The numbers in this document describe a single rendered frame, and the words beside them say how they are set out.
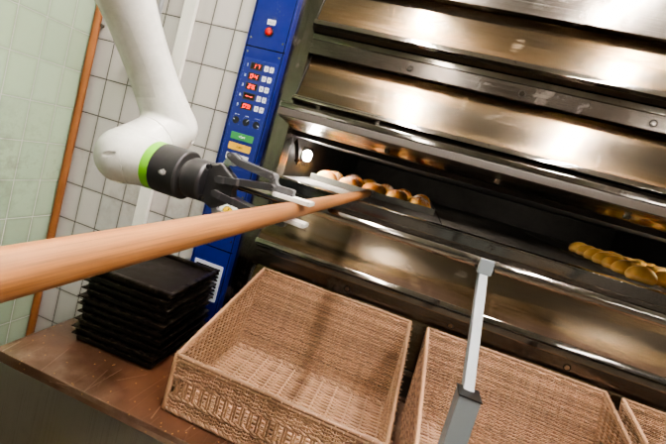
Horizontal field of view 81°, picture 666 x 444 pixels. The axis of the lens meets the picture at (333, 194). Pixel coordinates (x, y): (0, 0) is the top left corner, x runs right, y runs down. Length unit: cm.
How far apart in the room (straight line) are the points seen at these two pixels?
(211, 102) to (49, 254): 133
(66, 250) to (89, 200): 160
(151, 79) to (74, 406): 84
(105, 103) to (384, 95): 112
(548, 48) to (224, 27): 111
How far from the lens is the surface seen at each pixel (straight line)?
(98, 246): 30
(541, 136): 139
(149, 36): 84
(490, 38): 142
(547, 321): 144
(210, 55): 161
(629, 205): 130
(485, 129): 135
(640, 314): 110
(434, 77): 137
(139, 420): 116
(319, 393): 135
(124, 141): 80
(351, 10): 148
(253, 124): 144
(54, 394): 132
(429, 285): 136
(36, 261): 27
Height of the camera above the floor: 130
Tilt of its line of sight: 5 degrees down
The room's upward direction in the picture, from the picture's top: 16 degrees clockwise
